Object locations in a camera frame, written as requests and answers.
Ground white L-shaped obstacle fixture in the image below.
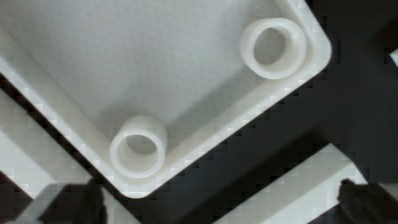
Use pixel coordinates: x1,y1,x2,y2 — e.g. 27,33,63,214
0,91,368,224

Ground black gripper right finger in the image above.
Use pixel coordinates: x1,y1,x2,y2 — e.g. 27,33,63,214
338,179,398,224

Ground white desk tabletop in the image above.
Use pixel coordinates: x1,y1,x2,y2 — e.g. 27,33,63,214
0,0,331,198

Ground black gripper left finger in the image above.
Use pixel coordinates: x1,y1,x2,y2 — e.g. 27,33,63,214
40,180,107,224

